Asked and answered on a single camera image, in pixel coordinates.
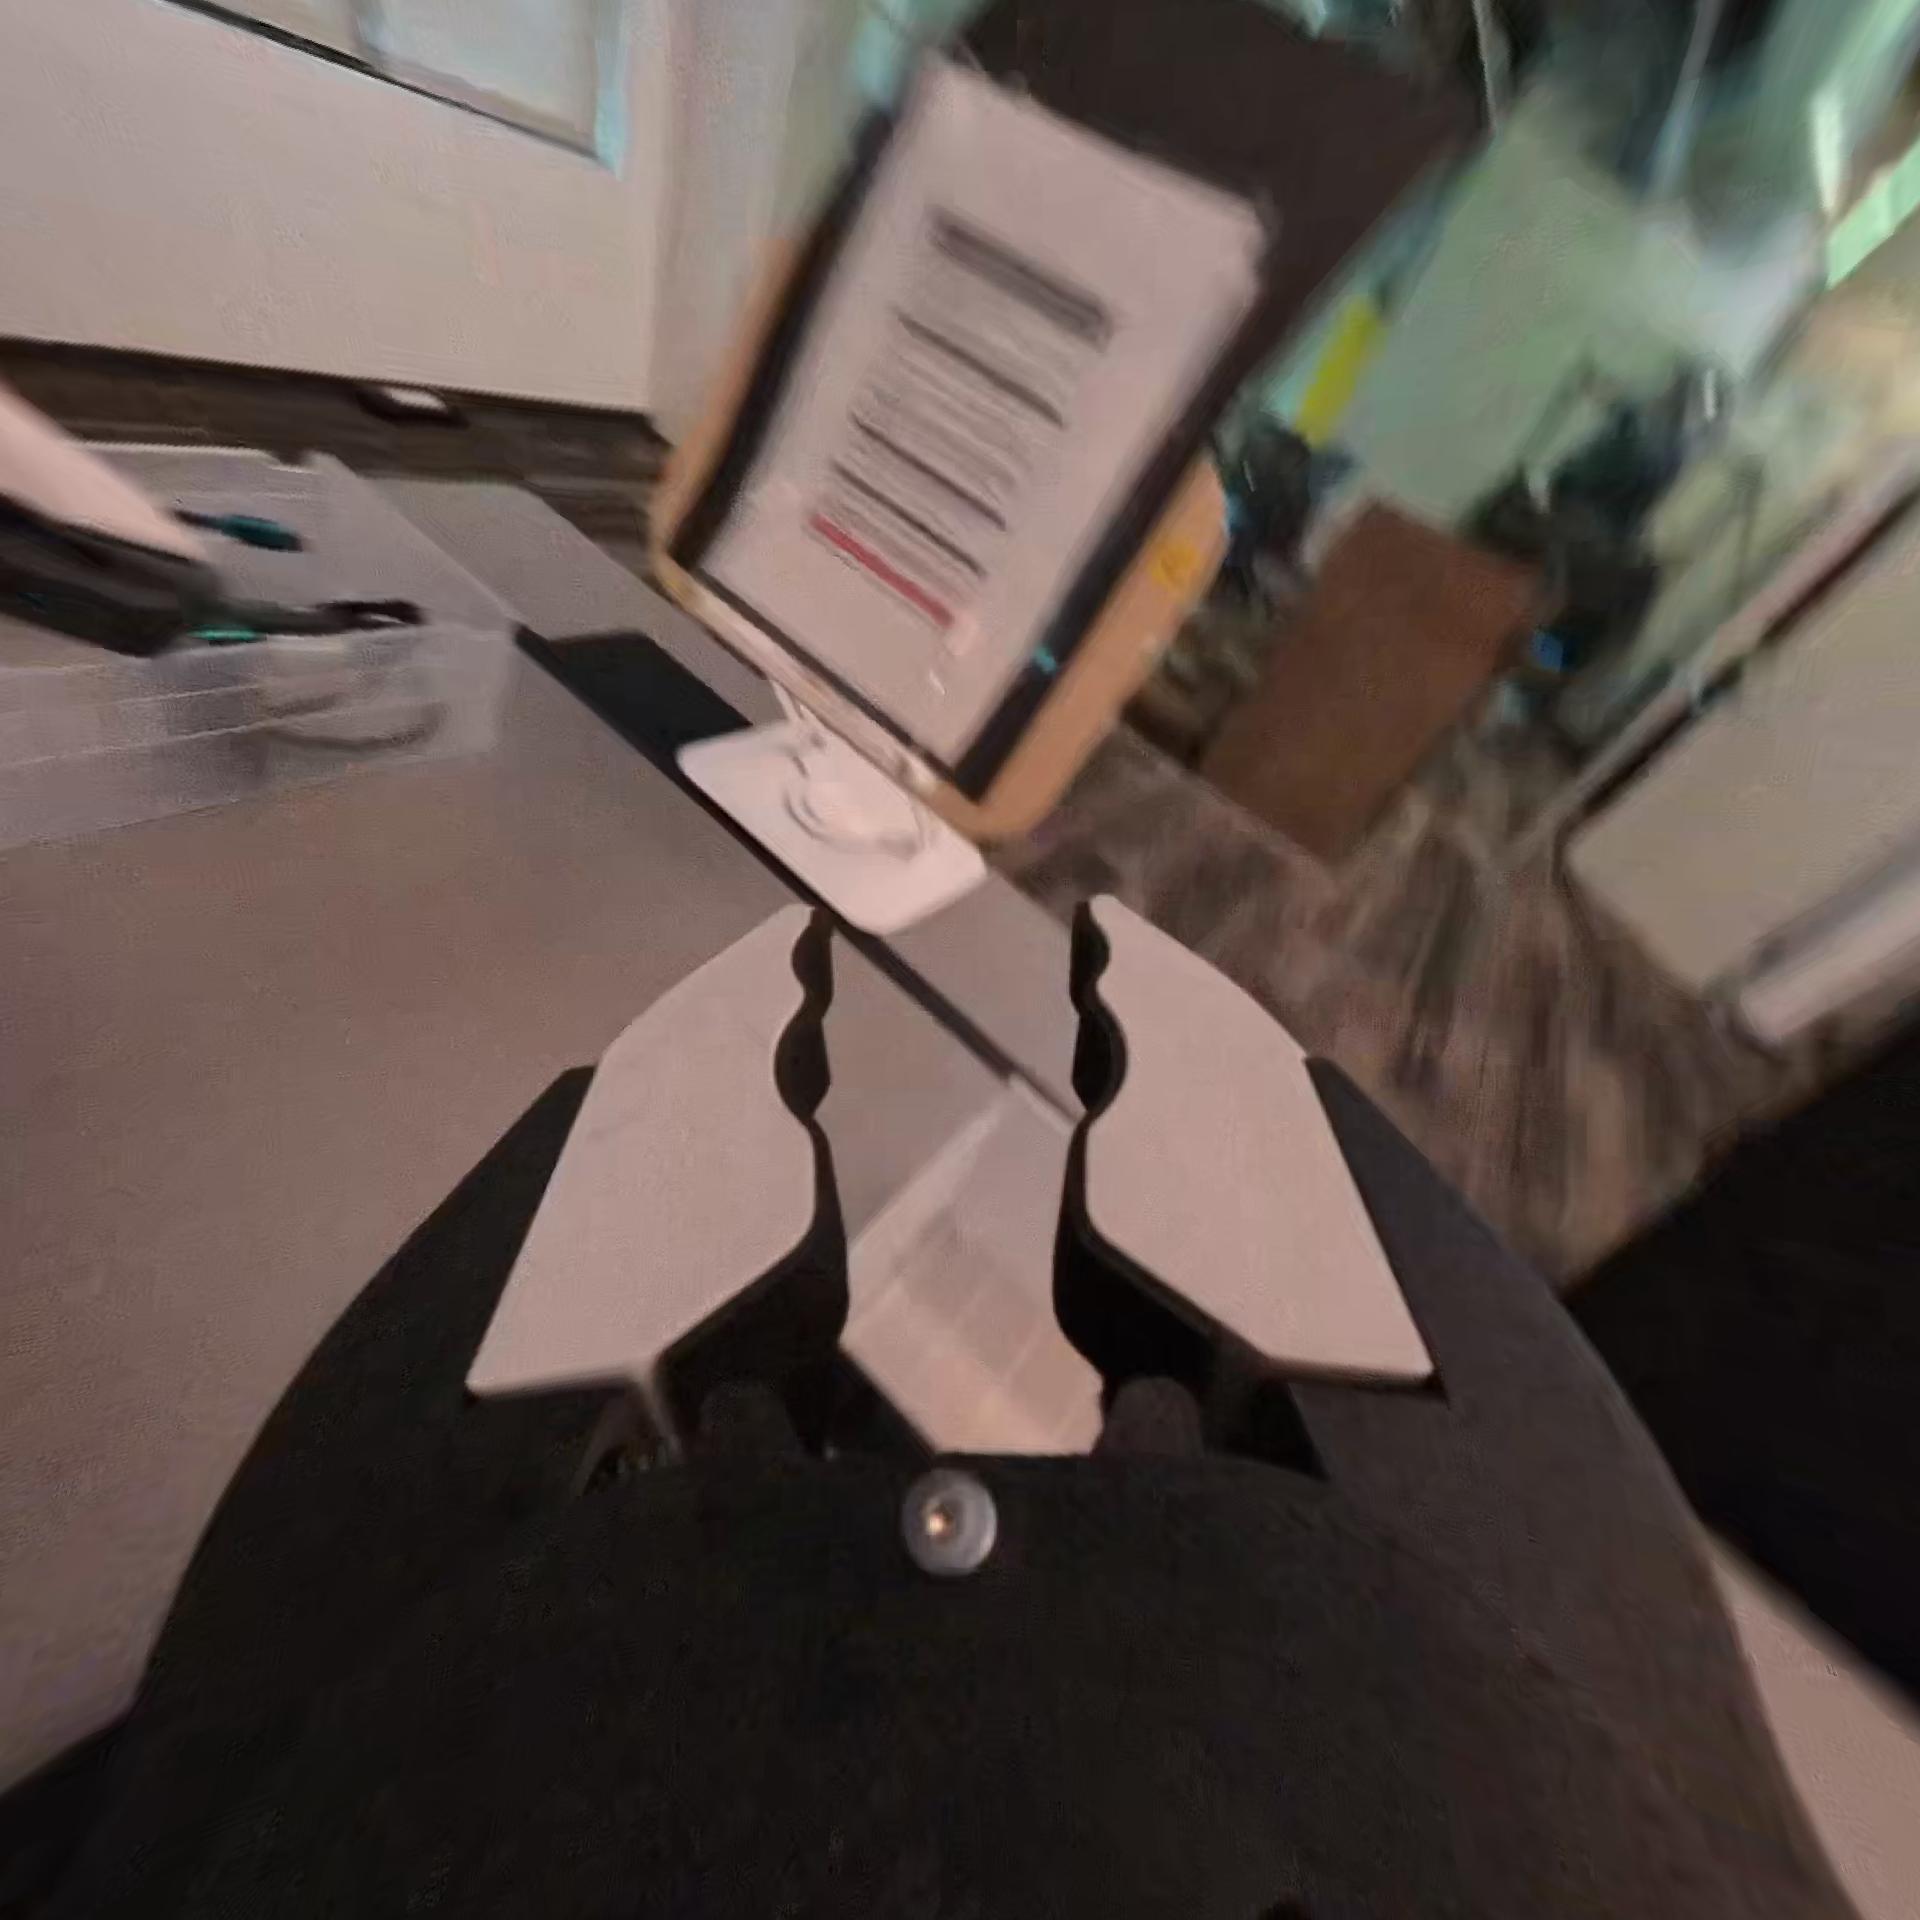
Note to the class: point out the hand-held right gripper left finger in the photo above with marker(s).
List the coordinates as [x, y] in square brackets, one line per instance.
[660, 1199]

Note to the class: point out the clear plastic bin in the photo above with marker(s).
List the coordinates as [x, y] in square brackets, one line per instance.
[976, 1293]

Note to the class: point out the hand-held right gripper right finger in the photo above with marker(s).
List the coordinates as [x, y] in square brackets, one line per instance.
[1245, 1188]

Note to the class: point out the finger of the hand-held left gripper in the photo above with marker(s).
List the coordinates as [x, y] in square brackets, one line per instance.
[76, 489]

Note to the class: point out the clear plastic storage box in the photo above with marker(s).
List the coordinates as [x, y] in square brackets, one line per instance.
[302, 707]

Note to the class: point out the black flat panel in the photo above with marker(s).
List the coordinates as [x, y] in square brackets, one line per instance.
[632, 707]

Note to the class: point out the tall brown cardboard box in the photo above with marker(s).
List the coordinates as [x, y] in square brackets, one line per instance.
[1365, 675]

